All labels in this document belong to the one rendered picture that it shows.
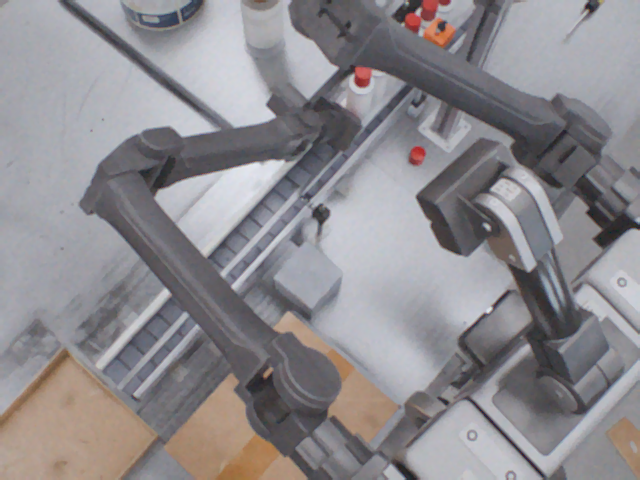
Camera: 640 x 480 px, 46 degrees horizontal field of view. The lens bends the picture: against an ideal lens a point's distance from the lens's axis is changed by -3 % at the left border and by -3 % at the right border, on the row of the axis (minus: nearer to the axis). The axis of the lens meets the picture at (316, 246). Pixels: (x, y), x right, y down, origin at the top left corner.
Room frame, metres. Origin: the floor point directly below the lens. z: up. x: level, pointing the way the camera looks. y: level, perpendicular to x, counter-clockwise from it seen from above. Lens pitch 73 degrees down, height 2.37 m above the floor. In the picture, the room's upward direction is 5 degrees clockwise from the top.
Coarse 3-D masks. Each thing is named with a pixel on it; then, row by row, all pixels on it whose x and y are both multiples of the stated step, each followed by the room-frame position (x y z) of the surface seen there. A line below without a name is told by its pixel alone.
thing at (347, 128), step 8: (320, 104) 0.71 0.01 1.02; (328, 104) 0.71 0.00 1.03; (328, 112) 0.67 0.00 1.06; (336, 112) 0.69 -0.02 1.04; (344, 112) 0.69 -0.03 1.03; (336, 120) 0.66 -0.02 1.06; (344, 120) 0.68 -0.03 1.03; (352, 120) 0.68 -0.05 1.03; (336, 128) 0.64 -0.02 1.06; (344, 128) 0.66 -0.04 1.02; (352, 128) 0.66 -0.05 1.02; (360, 128) 0.66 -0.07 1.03; (336, 136) 0.64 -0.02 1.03; (344, 136) 0.65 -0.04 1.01; (352, 136) 0.65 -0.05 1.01; (336, 144) 0.64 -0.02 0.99; (344, 144) 0.64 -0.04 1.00
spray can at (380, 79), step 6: (372, 72) 0.78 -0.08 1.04; (378, 72) 0.78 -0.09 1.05; (378, 78) 0.77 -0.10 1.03; (384, 78) 0.78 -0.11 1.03; (378, 84) 0.77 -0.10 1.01; (384, 84) 0.78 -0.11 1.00; (378, 90) 0.77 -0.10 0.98; (384, 90) 0.78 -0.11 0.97; (378, 96) 0.77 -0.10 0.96; (372, 102) 0.77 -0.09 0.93; (378, 102) 0.78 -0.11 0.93; (372, 108) 0.77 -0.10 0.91
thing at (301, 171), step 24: (360, 144) 0.70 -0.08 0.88; (312, 168) 0.64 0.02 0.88; (336, 168) 0.64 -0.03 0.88; (288, 192) 0.58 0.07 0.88; (312, 192) 0.58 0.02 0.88; (264, 216) 0.52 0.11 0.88; (288, 216) 0.53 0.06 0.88; (240, 240) 0.47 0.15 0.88; (264, 240) 0.47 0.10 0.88; (216, 264) 0.41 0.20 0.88; (240, 264) 0.42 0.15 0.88; (168, 312) 0.31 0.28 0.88; (144, 336) 0.26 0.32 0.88; (120, 360) 0.21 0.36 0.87
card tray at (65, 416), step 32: (64, 352) 0.21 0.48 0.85; (32, 384) 0.14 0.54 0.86; (64, 384) 0.15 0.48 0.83; (96, 384) 0.16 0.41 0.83; (0, 416) 0.07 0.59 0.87; (32, 416) 0.08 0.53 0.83; (64, 416) 0.09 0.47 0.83; (96, 416) 0.10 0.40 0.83; (128, 416) 0.10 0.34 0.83; (0, 448) 0.01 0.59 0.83; (32, 448) 0.02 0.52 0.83; (64, 448) 0.03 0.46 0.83; (96, 448) 0.03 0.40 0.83; (128, 448) 0.04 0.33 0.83
